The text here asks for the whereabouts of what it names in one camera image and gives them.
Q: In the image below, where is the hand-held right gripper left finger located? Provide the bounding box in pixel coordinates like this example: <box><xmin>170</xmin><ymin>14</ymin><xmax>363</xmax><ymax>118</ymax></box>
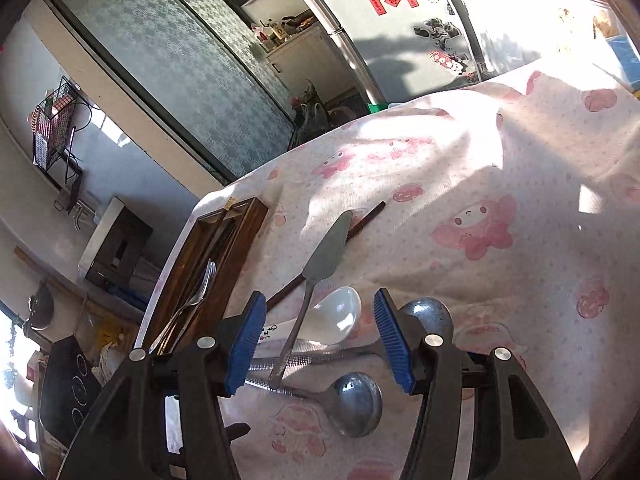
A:
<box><xmin>59</xmin><ymin>290</ymin><xmax>267</xmax><ymax>480</ymax></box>

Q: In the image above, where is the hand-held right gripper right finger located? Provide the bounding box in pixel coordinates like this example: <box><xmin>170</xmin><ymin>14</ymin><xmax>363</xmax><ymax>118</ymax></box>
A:
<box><xmin>372</xmin><ymin>287</ymin><xmax>581</xmax><ymax>480</ymax></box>

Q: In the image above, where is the metal spoon with textured handle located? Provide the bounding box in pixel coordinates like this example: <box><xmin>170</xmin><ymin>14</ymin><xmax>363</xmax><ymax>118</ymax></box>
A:
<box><xmin>247</xmin><ymin>297</ymin><xmax>454</xmax><ymax>373</ymax></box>
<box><xmin>244</xmin><ymin>371</ymin><xmax>383</xmax><ymax>438</ymax></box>

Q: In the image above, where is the white ceramic spoon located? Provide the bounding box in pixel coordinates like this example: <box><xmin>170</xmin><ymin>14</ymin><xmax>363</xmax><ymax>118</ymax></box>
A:
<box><xmin>260</xmin><ymin>286</ymin><xmax>362</xmax><ymax>346</ymax></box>

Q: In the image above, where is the metal fork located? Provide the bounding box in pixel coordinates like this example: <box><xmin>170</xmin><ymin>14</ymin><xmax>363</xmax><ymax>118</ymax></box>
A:
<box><xmin>149</xmin><ymin>259</ymin><xmax>217</xmax><ymax>353</ymax></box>

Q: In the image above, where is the dark wooden tray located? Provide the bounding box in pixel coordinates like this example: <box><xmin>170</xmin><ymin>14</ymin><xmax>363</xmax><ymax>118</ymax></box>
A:
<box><xmin>135</xmin><ymin>196</ymin><xmax>271</xmax><ymax>356</ymax></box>

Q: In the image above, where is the dark chopstick with gold end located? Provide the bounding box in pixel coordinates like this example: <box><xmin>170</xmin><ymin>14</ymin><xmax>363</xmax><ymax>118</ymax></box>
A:
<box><xmin>200</xmin><ymin>199</ymin><xmax>240</xmax><ymax>281</ymax></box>
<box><xmin>195</xmin><ymin>202</ymin><xmax>238</xmax><ymax>286</ymax></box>
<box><xmin>265</xmin><ymin>201</ymin><xmax>387</xmax><ymax>309</ymax></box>

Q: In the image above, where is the metal serrated knife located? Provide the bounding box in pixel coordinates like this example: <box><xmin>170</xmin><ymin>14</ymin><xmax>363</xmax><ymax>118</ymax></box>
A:
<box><xmin>267</xmin><ymin>210</ymin><xmax>354</xmax><ymax>391</ymax></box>

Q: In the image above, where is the white sink with dark cabinet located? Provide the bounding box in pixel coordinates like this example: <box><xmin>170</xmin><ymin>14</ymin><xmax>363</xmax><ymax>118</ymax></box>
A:
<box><xmin>77</xmin><ymin>196</ymin><xmax>154</xmax><ymax>288</ymax></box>

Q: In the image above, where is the black induction cooktop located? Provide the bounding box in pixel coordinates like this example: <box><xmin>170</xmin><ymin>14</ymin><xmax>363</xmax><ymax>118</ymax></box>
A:
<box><xmin>39</xmin><ymin>336</ymin><xmax>104</xmax><ymax>445</ymax></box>

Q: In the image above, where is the dark hanging pan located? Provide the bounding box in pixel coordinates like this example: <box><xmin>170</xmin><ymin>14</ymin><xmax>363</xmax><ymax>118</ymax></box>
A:
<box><xmin>27</xmin><ymin>284</ymin><xmax>56</xmax><ymax>332</ymax></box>

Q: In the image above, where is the metal faucet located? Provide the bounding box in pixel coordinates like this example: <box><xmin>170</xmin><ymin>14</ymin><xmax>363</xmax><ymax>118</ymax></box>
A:
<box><xmin>54</xmin><ymin>199</ymin><xmax>90</xmax><ymax>232</ymax></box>

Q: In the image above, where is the pair of shoes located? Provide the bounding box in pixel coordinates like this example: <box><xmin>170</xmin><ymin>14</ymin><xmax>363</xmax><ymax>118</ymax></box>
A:
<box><xmin>290</xmin><ymin>80</ymin><xmax>333</xmax><ymax>133</ymax></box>

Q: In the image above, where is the beige kitchen cabinet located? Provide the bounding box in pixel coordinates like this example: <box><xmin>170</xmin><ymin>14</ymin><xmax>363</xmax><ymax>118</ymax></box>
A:
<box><xmin>241</xmin><ymin>0</ymin><xmax>373</xmax><ymax>116</ymax></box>

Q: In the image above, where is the patterned sliding door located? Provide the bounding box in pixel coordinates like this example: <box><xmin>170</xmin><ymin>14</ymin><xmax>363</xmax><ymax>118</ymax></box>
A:
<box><xmin>42</xmin><ymin>0</ymin><xmax>297</xmax><ymax>183</ymax></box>

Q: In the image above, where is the silver refrigerator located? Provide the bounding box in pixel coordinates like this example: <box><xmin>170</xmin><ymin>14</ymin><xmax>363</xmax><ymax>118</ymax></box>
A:
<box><xmin>272</xmin><ymin>0</ymin><xmax>488</xmax><ymax>107</ymax></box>

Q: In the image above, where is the clear glass jar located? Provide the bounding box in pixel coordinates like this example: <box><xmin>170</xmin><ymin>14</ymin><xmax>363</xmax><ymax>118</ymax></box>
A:
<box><xmin>535</xmin><ymin>0</ymin><xmax>628</xmax><ymax>43</ymax></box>

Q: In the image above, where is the black wire wall rack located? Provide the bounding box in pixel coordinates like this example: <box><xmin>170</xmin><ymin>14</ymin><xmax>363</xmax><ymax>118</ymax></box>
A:
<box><xmin>31</xmin><ymin>76</ymin><xmax>86</xmax><ymax>196</ymax></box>

